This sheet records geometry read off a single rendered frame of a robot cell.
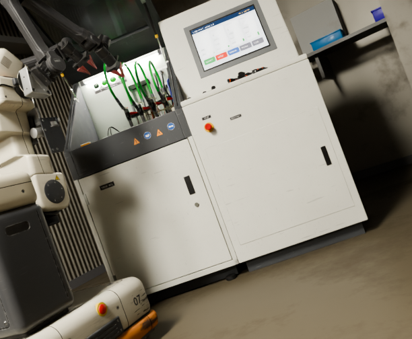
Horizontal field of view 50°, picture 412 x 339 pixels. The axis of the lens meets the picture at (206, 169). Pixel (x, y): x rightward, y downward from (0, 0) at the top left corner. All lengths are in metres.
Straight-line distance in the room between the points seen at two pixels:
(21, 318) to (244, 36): 1.89
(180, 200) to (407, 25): 2.31
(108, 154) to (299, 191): 1.03
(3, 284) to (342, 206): 1.60
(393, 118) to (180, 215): 2.75
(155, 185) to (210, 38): 0.94
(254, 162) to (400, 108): 2.48
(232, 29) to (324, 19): 1.91
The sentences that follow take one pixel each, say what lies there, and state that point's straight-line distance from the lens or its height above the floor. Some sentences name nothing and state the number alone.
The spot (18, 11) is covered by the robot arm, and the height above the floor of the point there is 1.49.
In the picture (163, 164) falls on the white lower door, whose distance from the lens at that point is 2.36.
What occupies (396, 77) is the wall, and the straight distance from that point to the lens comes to 4.56.
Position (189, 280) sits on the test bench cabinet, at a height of 0.07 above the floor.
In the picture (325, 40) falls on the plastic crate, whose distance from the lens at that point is 4.22.
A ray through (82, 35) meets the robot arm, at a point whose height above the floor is 1.40.
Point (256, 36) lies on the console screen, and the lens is 2.68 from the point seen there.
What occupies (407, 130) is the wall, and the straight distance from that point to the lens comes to 4.57.
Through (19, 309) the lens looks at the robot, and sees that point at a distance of 1.57.
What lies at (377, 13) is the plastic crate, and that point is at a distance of 4.16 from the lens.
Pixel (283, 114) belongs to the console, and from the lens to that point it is 2.33.
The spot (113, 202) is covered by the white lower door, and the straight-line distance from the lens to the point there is 2.45.
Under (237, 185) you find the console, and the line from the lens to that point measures 2.32.
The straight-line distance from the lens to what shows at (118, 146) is 2.43.
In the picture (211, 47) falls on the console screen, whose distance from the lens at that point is 2.69.
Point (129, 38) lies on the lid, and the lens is 2.94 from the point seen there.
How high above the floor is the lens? 0.57
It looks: 1 degrees up
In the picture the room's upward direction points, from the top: 20 degrees counter-clockwise
